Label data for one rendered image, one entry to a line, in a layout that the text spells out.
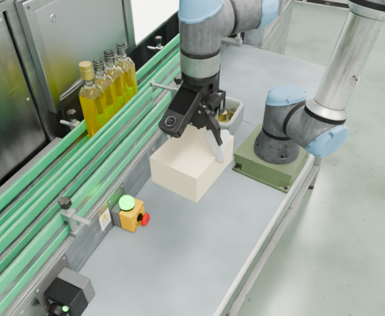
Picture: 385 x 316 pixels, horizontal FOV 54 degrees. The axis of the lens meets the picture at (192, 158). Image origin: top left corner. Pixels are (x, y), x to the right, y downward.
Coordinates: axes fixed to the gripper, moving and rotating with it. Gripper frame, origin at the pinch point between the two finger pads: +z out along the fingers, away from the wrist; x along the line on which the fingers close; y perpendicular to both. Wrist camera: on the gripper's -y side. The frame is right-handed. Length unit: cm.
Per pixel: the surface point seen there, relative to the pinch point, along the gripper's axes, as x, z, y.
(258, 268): -11, 90, 37
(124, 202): 20.3, 25.2, -4.5
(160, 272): 2.5, 35.5, -12.2
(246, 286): -10, 90, 26
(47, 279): 19.7, 25.1, -33.0
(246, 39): 44, 32, 122
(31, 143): 56, 19, -6
